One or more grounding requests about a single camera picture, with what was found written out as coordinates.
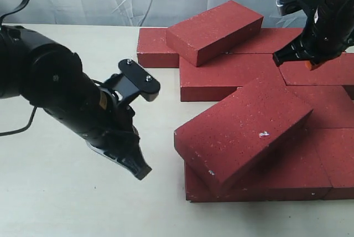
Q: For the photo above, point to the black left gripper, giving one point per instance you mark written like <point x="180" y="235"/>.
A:
<point x="101" y="115"/>

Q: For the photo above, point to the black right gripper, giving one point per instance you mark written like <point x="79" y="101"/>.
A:
<point x="326" y="35"/>

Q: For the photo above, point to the red brick with white chip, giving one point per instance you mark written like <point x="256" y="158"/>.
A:
<point x="225" y="141"/>

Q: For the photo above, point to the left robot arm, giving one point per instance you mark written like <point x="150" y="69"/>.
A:
<point x="50" y="77"/>

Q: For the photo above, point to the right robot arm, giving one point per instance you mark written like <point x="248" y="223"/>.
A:
<point x="328" y="31"/>

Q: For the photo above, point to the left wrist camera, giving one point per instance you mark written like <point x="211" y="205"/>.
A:
<point x="132" y="81"/>

